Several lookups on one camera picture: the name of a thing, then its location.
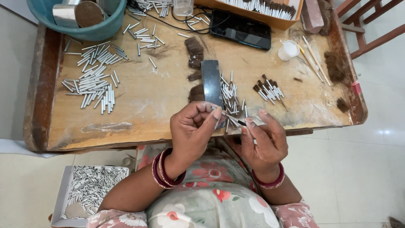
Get small pile of silver tubes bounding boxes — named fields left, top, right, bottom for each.
left=220, top=70, right=249, bottom=133

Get large pile of silver tubes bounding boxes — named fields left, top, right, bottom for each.
left=61, top=40, right=130, bottom=115

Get pile of haired brush ferrules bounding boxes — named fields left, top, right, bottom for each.
left=252, top=74, right=285, bottom=106

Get maroon bangles on wrist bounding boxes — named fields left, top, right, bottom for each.
left=251, top=162, right=285, bottom=190
left=151, top=147, right=187, bottom=190

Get heap of loose silver tubes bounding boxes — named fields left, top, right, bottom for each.
left=60, top=166, right=129, bottom=220

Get black cable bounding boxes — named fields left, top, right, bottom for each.
left=127, top=0, right=231, bottom=34

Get maroon bangles on left wrist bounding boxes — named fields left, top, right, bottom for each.
left=151, top=147, right=187, bottom=190

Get pink stone block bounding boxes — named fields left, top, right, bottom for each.
left=301, top=0, right=325, bottom=35

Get teal plastic basin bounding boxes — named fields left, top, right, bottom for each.
left=26, top=0, right=127, bottom=42

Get scattered group of silver tubes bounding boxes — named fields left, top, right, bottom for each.
left=122, top=22, right=166, bottom=57

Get dark stone block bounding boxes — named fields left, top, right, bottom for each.
left=201, top=60, right=226, bottom=129

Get large brown hair bundle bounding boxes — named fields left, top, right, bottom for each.
left=184, top=37, right=205, bottom=70

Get row of finished brush heads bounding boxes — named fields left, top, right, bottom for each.
left=218, top=0, right=297, bottom=21

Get white cardboard box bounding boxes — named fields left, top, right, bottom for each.
left=51, top=165, right=130, bottom=228

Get heap of silver tubes by cable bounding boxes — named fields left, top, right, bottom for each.
left=128, top=0, right=173, bottom=18

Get white small cup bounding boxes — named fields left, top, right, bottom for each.
left=278, top=40, right=300, bottom=61

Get person's left hand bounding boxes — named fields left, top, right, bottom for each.
left=170, top=101, right=227, bottom=170

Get small brown hair tuft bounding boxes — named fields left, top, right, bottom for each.
left=336, top=98, right=350, bottom=114

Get maroon bangles on right wrist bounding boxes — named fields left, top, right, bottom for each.
left=251, top=162, right=285, bottom=190

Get shiny metal roll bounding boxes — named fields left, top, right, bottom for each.
left=52, top=4, right=80, bottom=28

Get wooden chair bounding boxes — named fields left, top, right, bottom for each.
left=335, top=0, right=405, bottom=60

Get silver brush ferrule with hair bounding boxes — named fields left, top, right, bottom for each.
left=211, top=106, right=247, bottom=127

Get clear plastic cup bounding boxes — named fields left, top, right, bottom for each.
left=173, top=0, right=194, bottom=17

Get black phone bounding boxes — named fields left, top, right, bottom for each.
left=209, top=8, right=272, bottom=51

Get person's right hand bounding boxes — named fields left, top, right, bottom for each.
left=240, top=109, right=289, bottom=182

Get person's floral garment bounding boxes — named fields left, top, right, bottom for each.
left=87, top=139, right=320, bottom=228

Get brown hair clump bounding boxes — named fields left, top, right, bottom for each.
left=318, top=0, right=333, bottom=36

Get wooden rimmed work table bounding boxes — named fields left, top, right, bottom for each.
left=23, top=0, right=369, bottom=153

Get thin wooden stick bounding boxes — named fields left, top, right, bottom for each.
left=297, top=44, right=324, bottom=83
left=302, top=35, right=331, bottom=87

